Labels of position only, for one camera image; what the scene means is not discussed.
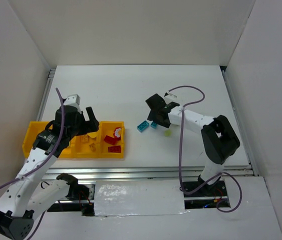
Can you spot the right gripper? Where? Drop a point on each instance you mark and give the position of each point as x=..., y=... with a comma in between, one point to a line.
x=157, y=113

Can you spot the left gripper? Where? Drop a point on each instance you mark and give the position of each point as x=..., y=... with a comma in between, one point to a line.
x=86, y=124

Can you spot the blue two-by-two lego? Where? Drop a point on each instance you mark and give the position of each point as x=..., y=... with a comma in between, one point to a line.
x=153, y=125

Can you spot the yellow lego brick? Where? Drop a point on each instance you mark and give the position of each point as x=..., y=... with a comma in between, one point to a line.
x=84, y=138

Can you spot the red rectangular lego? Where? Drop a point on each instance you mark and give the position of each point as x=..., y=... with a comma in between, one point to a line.
x=110, y=140

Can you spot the red arched lego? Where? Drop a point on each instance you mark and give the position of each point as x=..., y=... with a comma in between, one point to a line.
x=117, y=133

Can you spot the yellow rounded lego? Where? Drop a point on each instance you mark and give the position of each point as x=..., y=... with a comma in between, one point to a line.
x=92, y=135

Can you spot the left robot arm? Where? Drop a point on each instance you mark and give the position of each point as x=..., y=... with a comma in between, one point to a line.
x=19, y=207

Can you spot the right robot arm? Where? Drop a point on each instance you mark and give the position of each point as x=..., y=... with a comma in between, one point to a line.
x=218, y=136

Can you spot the yellow three-compartment bin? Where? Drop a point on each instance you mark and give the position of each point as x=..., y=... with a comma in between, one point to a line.
x=106, y=143

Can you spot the small orange lego in bin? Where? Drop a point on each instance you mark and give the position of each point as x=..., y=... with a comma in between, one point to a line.
x=93, y=147

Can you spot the pale green small lego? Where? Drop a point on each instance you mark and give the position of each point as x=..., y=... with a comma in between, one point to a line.
x=167, y=133

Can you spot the blue long lego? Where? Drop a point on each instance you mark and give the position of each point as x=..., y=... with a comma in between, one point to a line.
x=142, y=126

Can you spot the white taped sheet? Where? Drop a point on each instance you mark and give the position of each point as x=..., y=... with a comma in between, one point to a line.
x=138, y=198

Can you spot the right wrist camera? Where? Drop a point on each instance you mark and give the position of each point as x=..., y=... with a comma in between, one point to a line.
x=170, y=95

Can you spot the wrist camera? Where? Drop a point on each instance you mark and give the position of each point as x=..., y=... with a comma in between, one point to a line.
x=72, y=100
x=170, y=95

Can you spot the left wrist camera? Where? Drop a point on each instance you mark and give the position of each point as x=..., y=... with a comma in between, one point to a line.
x=72, y=100

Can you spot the aluminium rail frame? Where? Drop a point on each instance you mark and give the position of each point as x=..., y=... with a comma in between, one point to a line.
x=119, y=93

